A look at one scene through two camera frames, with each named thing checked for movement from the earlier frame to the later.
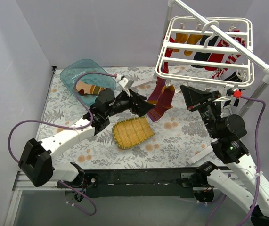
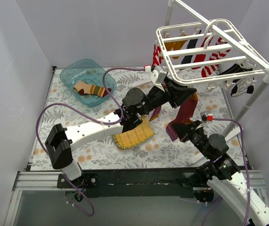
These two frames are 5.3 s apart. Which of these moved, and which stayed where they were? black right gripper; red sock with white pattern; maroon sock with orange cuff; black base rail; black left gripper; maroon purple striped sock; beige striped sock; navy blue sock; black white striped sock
Moved: maroon purple striped sock; black left gripper; maroon sock with orange cuff; navy blue sock; black right gripper; red sock with white pattern; black white striped sock
Stayed: black base rail; beige striped sock
